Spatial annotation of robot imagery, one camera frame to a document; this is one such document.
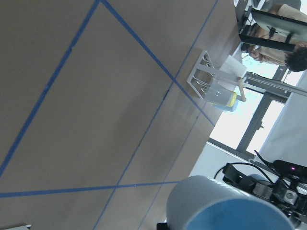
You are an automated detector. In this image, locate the light blue cup back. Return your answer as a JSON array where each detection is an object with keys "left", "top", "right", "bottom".
[{"left": 213, "top": 100, "right": 239, "bottom": 112}]

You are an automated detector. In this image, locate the black monitor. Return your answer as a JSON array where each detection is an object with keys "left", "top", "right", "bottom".
[{"left": 239, "top": 9, "right": 307, "bottom": 53}]

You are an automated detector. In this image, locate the cream white plastic cup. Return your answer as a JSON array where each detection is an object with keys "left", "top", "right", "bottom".
[{"left": 219, "top": 55, "right": 247, "bottom": 78}]

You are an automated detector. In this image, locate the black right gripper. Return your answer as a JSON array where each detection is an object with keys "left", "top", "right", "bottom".
[{"left": 222, "top": 162, "right": 307, "bottom": 216}]

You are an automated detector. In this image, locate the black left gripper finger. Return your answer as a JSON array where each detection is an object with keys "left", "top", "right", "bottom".
[{"left": 156, "top": 222, "right": 168, "bottom": 230}]

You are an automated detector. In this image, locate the grey plastic cup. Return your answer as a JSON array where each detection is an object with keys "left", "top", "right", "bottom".
[{"left": 205, "top": 83, "right": 236, "bottom": 106}]

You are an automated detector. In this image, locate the light blue cup front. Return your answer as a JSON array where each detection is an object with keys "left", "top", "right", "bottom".
[{"left": 166, "top": 175, "right": 294, "bottom": 230}]

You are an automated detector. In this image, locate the white wire cup rack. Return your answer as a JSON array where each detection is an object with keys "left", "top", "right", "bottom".
[{"left": 187, "top": 50, "right": 246, "bottom": 102}]

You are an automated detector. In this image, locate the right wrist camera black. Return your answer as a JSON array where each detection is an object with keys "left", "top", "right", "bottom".
[{"left": 272, "top": 160, "right": 307, "bottom": 177}]

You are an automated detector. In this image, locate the light blue cup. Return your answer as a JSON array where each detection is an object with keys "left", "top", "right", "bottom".
[
  {"left": 166, "top": 175, "right": 294, "bottom": 230},
  {"left": 213, "top": 100, "right": 239, "bottom": 112}
]

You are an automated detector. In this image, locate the seated person beige shirt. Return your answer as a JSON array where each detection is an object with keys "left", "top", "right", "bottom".
[{"left": 241, "top": 3, "right": 307, "bottom": 72}]

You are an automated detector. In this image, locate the yellow plastic cup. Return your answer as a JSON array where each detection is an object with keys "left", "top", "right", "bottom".
[{"left": 227, "top": 92, "right": 237, "bottom": 107}]

